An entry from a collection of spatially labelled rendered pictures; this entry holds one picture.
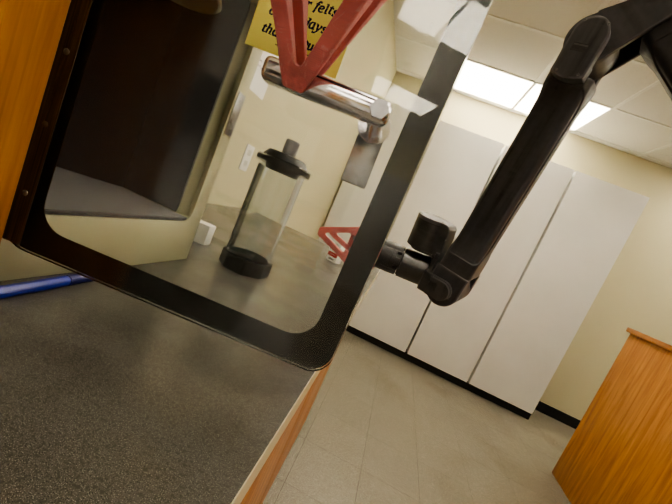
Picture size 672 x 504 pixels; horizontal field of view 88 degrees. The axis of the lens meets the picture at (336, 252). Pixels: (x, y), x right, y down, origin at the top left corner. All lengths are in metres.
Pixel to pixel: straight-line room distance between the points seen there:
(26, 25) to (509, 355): 3.60
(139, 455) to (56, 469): 0.04
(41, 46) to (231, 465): 0.29
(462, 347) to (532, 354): 0.60
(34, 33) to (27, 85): 0.03
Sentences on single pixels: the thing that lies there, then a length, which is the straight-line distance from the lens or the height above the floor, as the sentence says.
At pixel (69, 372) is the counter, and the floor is 0.94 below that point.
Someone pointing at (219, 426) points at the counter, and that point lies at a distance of 0.31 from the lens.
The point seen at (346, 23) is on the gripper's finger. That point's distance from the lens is 0.23.
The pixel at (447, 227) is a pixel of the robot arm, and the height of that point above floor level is 1.17.
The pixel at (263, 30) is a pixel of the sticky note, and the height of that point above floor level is 1.23.
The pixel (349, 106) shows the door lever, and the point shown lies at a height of 1.19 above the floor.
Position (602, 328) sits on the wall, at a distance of 4.36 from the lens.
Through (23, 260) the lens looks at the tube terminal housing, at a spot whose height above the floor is 0.96.
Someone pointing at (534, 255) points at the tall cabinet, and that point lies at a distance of 3.54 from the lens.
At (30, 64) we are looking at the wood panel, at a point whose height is 1.14.
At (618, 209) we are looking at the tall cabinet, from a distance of 3.79.
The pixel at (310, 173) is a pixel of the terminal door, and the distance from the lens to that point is 0.29.
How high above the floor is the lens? 1.13
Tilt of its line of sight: 7 degrees down
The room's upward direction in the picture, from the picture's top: 23 degrees clockwise
